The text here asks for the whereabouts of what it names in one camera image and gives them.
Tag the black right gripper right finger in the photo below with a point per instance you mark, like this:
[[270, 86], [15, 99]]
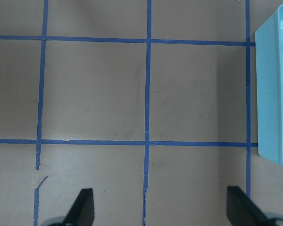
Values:
[[241, 210]]

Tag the turquoise plastic bin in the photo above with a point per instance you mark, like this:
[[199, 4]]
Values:
[[269, 69]]

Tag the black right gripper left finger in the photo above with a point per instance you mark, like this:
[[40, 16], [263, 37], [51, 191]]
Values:
[[82, 212]]

